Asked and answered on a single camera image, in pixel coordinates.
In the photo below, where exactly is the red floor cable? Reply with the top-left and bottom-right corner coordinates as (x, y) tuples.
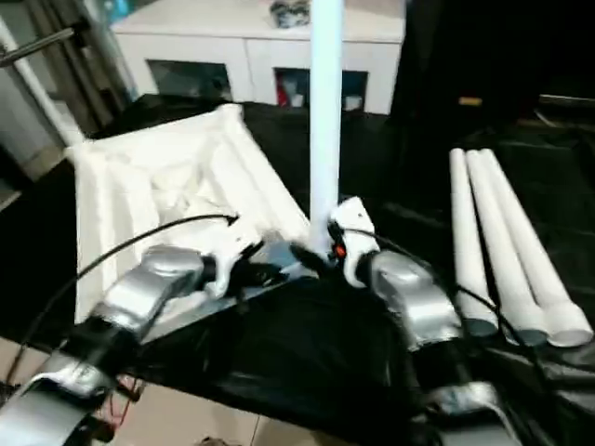
(108, 374), (141, 420)

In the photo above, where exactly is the grey brown curtain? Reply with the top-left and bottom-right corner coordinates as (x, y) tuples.
(26, 0), (137, 132)

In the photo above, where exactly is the grey metal pole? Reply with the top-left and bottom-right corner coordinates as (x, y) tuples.
(0, 26), (88, 67)

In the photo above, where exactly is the white plastic table top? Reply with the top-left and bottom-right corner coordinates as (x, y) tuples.
(63, 102), (327, 346)

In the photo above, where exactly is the white plastic table leg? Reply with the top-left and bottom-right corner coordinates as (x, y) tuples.
(480, 148), (595, 349)
(465, 149), (550, 348)
(305, 0), (346, 262)
(448, 148), (500, 337)

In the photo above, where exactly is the clear bag of dark items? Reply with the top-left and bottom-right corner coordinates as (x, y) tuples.
(270, 0), (312, 30)

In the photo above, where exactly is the white round pipe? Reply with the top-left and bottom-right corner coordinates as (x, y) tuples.
(0, 22), (86, 149)

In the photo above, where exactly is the white sideboard cabinet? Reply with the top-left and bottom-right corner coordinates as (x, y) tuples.
(112, 0), (406, 115)

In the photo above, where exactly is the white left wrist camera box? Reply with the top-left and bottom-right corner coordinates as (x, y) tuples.
(203, 215), (267, 299)

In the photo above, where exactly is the black plastic mat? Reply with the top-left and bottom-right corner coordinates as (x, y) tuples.
(0, 92), (595, 446)

